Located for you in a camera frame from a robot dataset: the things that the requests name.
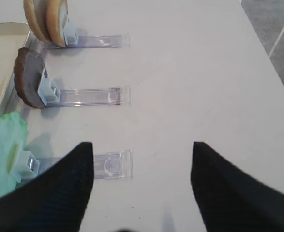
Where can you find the bun slice right rack outer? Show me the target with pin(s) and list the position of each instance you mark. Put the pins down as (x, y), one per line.
(35, 11)

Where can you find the clear right rack bun track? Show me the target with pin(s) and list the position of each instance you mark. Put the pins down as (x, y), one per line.
(114, 41)

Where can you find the white pusher behind right buns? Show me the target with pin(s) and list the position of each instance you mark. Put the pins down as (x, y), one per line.
(70, 34)

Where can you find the white pusher behind patty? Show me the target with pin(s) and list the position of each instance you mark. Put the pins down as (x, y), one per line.
(48, 91)

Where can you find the brown meat patty right rack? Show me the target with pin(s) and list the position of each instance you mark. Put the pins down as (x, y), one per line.
(27, 74)

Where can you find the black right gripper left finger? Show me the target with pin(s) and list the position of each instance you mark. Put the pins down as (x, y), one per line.
(55, 201)

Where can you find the bun slice rack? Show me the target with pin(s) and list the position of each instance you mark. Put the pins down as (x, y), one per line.
(55, 18)
(35, 11)

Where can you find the clear right rack patty track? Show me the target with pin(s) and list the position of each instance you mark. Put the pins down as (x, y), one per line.
(88, 97)

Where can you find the white pusher behind lettuce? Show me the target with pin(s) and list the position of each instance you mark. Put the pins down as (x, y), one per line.
(24, 164)

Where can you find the clear right rack lettuce track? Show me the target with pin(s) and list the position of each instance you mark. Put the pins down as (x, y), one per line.
(112, 165)

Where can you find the bun slice right rack inner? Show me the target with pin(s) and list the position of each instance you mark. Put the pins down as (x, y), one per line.
(55, 18)

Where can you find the white metal tray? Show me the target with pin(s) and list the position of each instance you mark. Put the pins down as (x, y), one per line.
(12, 37)

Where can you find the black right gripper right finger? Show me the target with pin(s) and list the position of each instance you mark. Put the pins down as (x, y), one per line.
(230, 200)

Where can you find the green lettuce leaf right rack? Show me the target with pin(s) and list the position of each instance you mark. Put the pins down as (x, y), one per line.
(13, 130)

